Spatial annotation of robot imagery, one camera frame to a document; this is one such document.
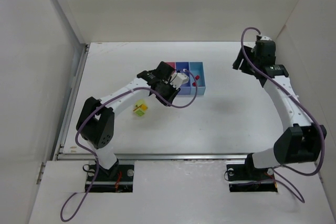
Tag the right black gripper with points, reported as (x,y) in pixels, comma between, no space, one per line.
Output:
(243,64)

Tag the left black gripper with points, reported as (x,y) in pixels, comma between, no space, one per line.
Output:
(167,93)

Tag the green yellow lego assembly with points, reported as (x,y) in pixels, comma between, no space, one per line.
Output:
(140,108)

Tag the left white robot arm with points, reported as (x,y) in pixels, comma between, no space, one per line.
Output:
(96,120)

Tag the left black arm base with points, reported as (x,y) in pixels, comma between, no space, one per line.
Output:
(120,182)

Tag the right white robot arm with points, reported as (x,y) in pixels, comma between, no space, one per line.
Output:
(301,139)

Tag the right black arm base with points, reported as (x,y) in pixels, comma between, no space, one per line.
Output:
(245,180)

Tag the pink container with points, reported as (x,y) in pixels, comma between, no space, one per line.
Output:
(172,64)

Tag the dark blue container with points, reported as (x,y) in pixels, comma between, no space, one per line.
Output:
(185,88)

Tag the light blue container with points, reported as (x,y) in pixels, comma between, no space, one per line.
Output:
(196,68)

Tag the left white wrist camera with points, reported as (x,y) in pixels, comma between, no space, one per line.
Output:
(179,79)

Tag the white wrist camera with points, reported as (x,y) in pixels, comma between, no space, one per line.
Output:
(179,79)
(263,37)

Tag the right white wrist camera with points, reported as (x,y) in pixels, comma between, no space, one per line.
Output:
(263,37)

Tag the aluminium rail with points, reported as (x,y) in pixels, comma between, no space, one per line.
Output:
(155,157)

